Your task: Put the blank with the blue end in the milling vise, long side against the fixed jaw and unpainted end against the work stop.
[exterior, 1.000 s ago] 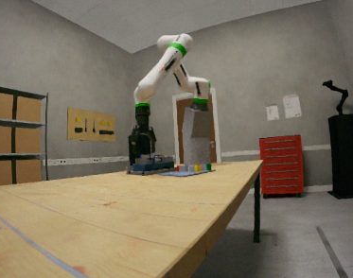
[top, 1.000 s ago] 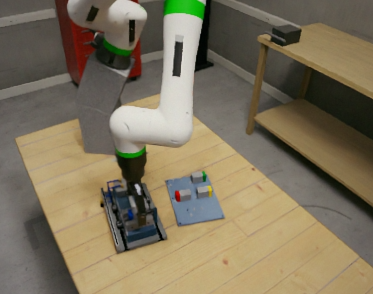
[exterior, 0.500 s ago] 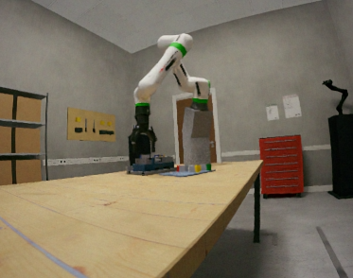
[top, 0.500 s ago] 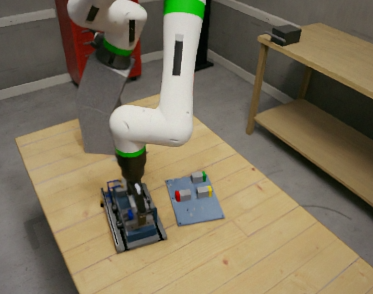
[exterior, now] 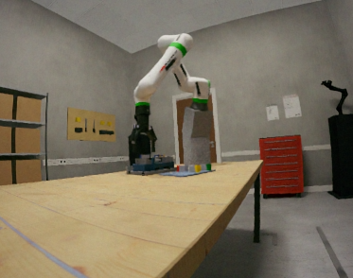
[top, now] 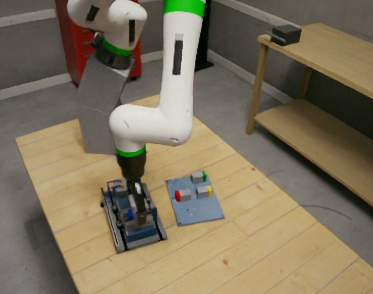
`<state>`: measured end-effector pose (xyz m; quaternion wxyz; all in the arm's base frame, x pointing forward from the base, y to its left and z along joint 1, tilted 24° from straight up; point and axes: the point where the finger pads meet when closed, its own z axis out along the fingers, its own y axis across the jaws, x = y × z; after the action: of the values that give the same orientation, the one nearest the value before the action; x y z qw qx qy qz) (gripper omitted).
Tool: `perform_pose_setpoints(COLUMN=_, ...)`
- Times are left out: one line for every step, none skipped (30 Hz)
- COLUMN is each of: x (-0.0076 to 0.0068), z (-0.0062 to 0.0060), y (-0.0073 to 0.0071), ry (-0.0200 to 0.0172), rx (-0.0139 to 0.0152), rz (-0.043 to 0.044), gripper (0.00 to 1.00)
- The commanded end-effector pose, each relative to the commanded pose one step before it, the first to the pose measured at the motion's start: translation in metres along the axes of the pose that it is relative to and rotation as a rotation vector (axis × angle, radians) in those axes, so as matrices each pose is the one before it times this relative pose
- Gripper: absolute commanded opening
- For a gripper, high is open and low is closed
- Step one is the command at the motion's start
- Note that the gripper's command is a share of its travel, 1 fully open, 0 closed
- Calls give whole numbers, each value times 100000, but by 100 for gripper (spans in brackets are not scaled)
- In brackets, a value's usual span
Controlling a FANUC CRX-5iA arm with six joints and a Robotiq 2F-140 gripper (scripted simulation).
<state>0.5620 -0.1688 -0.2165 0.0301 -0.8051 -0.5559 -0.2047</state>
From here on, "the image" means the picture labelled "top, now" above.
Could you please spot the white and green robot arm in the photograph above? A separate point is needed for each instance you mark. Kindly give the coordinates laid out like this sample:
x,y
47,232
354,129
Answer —
x,y
171,123

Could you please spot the grey metal bar with blue end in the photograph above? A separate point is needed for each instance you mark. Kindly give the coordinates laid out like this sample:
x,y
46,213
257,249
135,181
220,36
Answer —
x,y
131,213

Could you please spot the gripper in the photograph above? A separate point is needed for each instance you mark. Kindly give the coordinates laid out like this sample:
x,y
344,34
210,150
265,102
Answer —
x,y
135,185

